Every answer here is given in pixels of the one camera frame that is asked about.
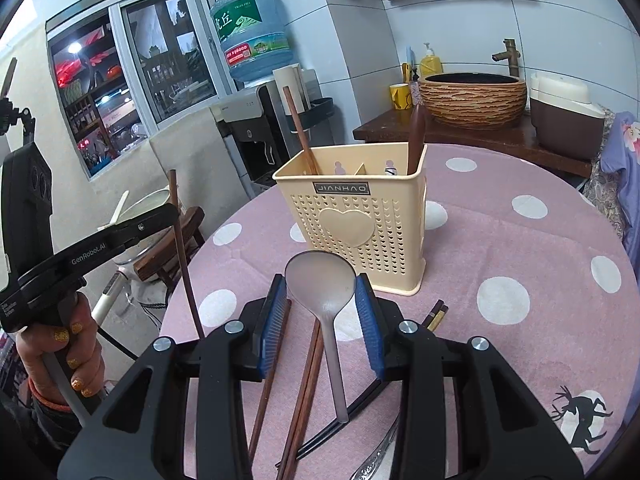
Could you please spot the woven basket sink bowl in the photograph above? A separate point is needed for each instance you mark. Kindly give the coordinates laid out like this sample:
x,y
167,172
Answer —
x,y
474,101

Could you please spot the cream plastic utensil holder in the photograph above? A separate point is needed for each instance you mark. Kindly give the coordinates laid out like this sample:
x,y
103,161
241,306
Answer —
x,y
364,206

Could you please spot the brown chopstick aloft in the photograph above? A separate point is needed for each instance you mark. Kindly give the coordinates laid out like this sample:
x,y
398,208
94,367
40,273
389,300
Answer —
x,y
181,254

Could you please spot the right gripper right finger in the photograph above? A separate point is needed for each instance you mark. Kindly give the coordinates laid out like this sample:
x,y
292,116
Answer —
x,y
373,325

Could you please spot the purple floral cloth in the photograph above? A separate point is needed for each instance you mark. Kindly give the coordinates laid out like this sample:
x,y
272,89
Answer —
x,y
613,186

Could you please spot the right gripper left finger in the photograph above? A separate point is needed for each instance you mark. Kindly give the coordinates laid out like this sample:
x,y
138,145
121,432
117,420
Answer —
x,y
268,327

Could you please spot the black chopstick gold band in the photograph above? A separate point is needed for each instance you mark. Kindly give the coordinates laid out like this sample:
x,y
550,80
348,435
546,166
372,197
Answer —
x,y
435,315

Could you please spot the window with white frame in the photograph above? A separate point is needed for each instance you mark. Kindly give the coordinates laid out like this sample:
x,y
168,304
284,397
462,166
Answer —
x,y
126,70

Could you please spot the left hand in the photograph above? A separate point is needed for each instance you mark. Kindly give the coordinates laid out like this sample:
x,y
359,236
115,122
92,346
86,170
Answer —
x,y
73,346

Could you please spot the water dispenser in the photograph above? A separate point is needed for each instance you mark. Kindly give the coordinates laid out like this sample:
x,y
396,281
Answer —
x,y
249,121

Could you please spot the yellow soap dispenser bottle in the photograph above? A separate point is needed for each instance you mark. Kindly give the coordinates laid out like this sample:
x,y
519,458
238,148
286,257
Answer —
x,y
430,64

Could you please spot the dark wooden counter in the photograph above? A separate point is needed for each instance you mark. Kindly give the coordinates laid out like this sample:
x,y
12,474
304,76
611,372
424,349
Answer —
x,y
519,141

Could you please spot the blue water jug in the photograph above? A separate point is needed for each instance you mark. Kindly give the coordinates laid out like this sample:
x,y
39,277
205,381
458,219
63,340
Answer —
x,y
252,38

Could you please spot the silver patterned cutlery handle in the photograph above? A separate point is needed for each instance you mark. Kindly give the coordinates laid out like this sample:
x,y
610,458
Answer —
x,y
378,465

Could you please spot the wooden chair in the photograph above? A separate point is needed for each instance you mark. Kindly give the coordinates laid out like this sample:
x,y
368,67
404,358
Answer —
x,y
161,262

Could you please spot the pink polka dot tablecloth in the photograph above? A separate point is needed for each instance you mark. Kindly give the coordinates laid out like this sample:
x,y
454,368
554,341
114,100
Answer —
x,y
518,256

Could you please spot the brown white rice cooker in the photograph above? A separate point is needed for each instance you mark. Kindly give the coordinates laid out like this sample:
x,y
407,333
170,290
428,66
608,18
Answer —
x,y
567,122

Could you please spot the bronze faucet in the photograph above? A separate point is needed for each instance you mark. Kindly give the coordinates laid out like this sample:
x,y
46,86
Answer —
x,y
511,55

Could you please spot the brown chopstick in holder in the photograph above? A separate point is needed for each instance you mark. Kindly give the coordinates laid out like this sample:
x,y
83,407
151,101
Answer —
x,y
310,160

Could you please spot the yellow mug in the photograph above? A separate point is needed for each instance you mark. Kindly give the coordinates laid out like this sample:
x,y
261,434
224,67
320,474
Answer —
x,y
400,96

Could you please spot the grey metal ladle spoon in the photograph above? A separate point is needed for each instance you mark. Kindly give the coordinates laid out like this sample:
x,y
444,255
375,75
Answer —
x,y
324,283

